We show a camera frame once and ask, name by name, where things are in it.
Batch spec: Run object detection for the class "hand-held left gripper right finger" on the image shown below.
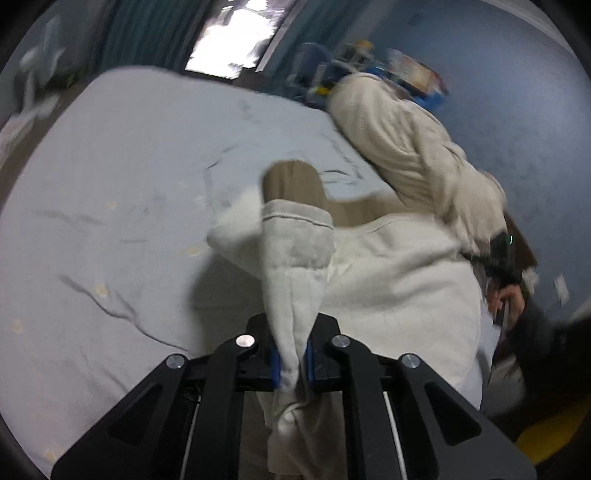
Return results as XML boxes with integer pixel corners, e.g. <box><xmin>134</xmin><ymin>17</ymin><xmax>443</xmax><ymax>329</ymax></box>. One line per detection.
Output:
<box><xmin>305</xmin><ymin>314</ymin><xmax>537</xmax><ymax>480</ymax></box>

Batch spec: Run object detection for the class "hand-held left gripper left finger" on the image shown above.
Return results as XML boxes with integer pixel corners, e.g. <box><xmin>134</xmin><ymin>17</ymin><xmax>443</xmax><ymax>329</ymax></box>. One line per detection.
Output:
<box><xmin>51</xmin><ymin>315</ymin><xmax>282</xmax><ymax>480</ymax></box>

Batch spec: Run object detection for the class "cream padded hooded jacket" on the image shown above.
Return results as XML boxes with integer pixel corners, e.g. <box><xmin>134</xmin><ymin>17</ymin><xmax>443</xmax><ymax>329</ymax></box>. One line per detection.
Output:
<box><xmin>206</xmin><ymin>159</ymin><xmax>509</xmax><ymax>480</ymax></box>

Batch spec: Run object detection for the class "person's right forearm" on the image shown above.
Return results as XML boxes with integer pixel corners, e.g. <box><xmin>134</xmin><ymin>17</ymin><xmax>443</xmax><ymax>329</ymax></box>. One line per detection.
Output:
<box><xmin>505</xmin><ymin>298</ymin><xmax>591</xmax><ymax>398</ymax></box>

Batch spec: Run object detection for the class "person's right hand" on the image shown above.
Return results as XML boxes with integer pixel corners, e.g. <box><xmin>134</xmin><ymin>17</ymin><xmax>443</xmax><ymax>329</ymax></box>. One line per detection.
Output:
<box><xmin>488</xmin><ymin>284</ymin><xmax>527</xmax><ymax>329</ymax></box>

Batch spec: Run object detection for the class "cream fleece blanket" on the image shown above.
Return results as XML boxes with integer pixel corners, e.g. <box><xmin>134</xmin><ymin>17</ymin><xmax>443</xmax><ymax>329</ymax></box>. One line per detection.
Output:
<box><xmin>327</xmin><ymin>71</ymin><xmax>509</xmax><ymax>252</ymax></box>

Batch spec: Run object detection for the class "yellow object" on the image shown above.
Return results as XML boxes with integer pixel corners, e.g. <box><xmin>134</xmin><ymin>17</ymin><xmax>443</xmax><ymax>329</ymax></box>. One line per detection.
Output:
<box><xmin>514</xmin><ymin>406</ymin><xmax>591</xmax><ymax>467</ymax></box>

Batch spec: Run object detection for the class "blue bookshelf with books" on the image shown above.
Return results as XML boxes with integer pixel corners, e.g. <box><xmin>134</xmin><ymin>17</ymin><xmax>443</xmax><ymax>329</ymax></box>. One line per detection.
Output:
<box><xmin>332</xmin><ymin>41</ymin><xmax>450</xmax><ymax>103</ymax></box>

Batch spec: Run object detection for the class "bed with grey sheet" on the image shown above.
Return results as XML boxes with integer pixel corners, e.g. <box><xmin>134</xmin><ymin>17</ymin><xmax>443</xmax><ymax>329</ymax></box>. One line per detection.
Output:
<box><xmin>0</xmin><ymin>67</ymin><xmax>398</xmax><ymax>477</ymax></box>

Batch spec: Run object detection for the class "blue chair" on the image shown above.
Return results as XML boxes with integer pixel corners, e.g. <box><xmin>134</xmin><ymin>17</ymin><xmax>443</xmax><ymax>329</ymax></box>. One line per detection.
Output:
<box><xmin>285</xmin><ymin>41</ymin><xmax>334</xmax><ymax>99</ymax></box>

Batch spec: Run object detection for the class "glass balcony door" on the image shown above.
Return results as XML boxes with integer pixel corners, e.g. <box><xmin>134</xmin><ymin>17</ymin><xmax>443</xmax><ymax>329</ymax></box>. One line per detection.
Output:
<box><xmin>185</xmin><ymin>0</ymin><xmax>298</xmax><ymax>80</ymax></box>

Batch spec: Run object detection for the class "teal curtain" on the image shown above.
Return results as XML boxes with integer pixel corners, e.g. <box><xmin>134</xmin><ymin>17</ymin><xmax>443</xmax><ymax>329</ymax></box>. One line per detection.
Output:
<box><xmin>99</xmin><ymin>0</ymin><xmax>218</xmax><ymax>75</ymax></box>

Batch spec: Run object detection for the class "white standing fan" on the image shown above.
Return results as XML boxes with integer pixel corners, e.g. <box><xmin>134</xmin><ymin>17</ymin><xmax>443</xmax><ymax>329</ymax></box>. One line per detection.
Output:
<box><xmin>16</xmin><ymin>21</ymin><xmax>68</xmax><ymax>114</ymax></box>

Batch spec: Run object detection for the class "white wall socket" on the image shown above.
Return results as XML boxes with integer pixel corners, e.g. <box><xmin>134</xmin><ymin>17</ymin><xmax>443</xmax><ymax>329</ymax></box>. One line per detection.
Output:
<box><xmin>553</xmin><ymin>274</ymin><xmax>572</xmax><ymax>306</ymax></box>

